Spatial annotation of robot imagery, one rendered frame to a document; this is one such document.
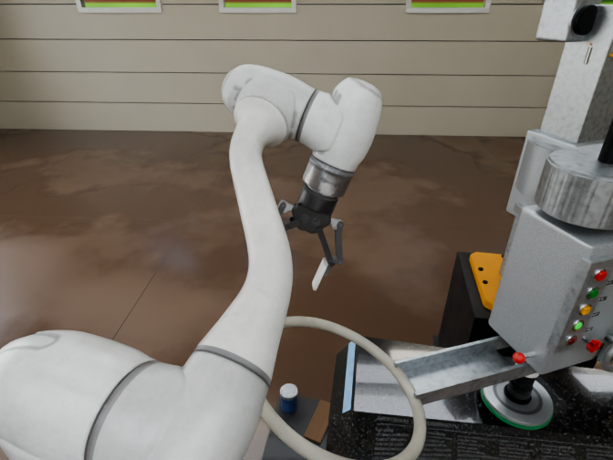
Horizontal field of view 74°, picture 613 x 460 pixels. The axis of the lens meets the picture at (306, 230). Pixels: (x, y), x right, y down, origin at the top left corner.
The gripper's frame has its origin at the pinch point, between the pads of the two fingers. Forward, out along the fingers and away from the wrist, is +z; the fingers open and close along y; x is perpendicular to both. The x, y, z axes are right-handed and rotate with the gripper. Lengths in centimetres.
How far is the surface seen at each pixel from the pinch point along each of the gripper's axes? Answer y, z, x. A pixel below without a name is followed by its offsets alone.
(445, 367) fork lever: 58, 22, 14
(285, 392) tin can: 48, 123, 95
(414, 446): 39.3, 24.6, -14.6
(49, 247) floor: -159, 201, 288
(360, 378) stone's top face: 49, 51, 35
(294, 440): 10.3, 25.0, -19.2
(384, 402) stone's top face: 55, 50, 24
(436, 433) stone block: 70, 48, 14
